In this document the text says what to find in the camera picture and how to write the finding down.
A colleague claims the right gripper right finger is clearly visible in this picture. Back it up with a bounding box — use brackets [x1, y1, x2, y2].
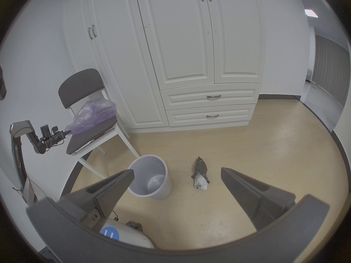
[221, 167, 297, 231]

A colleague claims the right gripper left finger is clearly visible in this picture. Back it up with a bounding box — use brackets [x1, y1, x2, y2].
[58, 169, 135, 227]

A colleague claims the purple plastic bag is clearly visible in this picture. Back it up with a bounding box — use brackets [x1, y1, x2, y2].
[65, 98, 117, 135]

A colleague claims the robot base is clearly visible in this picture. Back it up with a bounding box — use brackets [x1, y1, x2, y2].
[100, 218, 154, 249]

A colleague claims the white trash bin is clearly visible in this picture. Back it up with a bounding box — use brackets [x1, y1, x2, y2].
[127, 155, 173, 200]

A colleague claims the white printed wrapper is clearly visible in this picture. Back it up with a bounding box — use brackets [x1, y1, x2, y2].
[193, 174, 209, 192]

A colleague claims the grey padded white chair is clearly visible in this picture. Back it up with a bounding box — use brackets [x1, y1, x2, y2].
[58, 68, 141, 179]

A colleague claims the grey curtain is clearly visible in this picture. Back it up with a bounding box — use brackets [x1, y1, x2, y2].
[313, 35, 350, 109]

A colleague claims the white wardrobe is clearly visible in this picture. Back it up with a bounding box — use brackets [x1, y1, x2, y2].
[62, 0, 270, 134]

